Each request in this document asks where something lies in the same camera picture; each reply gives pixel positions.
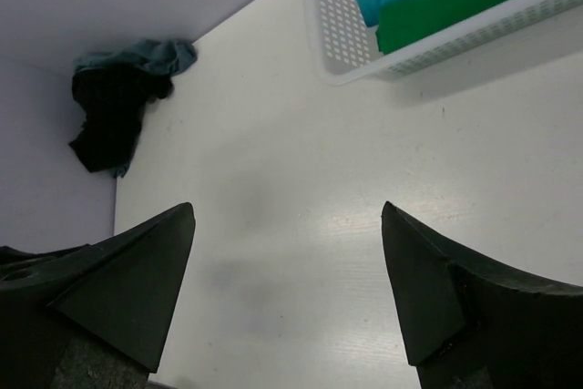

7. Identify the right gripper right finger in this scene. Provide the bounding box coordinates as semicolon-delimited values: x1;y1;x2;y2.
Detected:
382;202;582;388

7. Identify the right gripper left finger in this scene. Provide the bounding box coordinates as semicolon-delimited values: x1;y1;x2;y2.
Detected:
1;202;196;388

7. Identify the black t-shirt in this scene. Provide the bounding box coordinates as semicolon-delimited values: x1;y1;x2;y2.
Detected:
69;65;173;174

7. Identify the grey-blue t-shirt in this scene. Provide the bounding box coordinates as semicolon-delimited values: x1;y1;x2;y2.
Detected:
74;39;198;178

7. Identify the white plastic basket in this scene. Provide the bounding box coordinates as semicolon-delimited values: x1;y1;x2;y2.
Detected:
302;0;582;85

